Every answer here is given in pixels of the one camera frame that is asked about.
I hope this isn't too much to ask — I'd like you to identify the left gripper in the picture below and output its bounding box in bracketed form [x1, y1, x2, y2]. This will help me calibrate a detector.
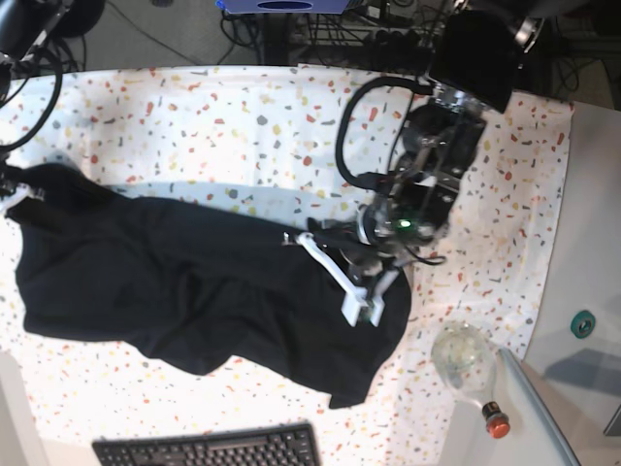
[307, 204, 447, 285]

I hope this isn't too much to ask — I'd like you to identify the black t-shirt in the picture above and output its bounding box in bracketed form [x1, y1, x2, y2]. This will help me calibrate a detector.
[7, 164, 411, 409]

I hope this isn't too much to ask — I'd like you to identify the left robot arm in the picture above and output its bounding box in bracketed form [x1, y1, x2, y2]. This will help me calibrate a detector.
[296, 1, 545, 292]

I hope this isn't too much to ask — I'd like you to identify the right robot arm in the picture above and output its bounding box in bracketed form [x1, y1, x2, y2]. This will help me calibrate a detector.
[0, 0, 73, 104]

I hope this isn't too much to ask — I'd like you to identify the clear plastic bottle orange cap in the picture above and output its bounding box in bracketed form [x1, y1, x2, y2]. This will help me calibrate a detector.
[431, 321, 510, 440]

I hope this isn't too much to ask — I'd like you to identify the terrazzo pattern tablecloth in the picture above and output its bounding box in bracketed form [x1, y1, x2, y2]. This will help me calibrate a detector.
[1, 66, 573, 465]

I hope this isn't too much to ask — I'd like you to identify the black power strip red light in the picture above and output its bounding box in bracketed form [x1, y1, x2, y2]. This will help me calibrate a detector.
[371, 29, 430, 49]

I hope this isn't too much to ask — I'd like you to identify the black computer keyboard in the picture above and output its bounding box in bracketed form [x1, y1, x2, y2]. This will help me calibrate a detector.
[91, 423, 321, 466]

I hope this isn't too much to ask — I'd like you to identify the green tape roll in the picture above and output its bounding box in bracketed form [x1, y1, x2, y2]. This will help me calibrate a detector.
[570, 310, 597, 339]

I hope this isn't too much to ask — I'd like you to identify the grey laptop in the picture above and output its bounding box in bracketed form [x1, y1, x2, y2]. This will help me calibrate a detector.
[486, 349, 620, 465]

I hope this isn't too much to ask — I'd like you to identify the blue box with oval hole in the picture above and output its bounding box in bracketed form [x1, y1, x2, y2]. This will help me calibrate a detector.
[215, 0, 364, 15]

